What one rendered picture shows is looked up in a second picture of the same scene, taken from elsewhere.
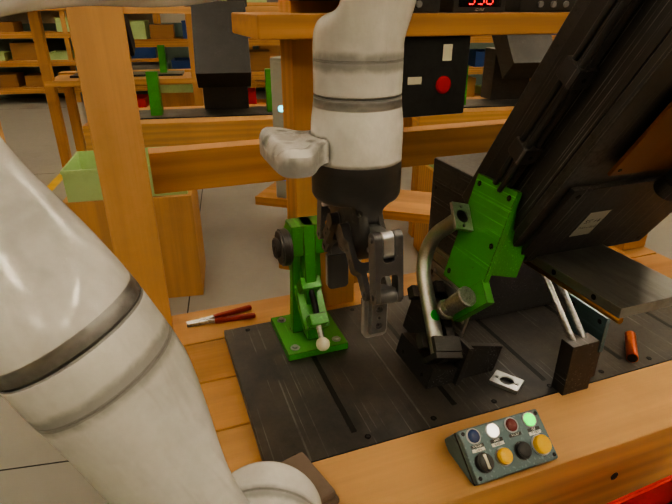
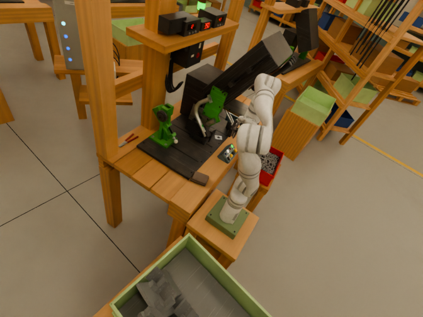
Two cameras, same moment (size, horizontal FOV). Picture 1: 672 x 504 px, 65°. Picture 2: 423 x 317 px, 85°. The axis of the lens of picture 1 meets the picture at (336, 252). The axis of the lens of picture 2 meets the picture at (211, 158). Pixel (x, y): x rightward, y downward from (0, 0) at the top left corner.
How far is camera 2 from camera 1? 0.90 m
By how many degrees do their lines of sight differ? 47
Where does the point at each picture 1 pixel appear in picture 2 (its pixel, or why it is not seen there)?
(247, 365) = (156, 154)
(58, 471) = (19, 221)
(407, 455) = (212, 162)
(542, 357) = (220, 128)
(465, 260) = (210, 110)
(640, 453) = not seen: hidden behind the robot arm
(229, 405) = (160, 166)
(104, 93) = (105, 76)
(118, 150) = (107, 95)
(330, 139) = (255, 119)
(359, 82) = not seen: hidden behind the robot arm
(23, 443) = not seen: outside the picture
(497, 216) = (221, 99)
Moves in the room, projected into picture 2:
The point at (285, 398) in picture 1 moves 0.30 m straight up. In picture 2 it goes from (175, 160) to (182, 123)
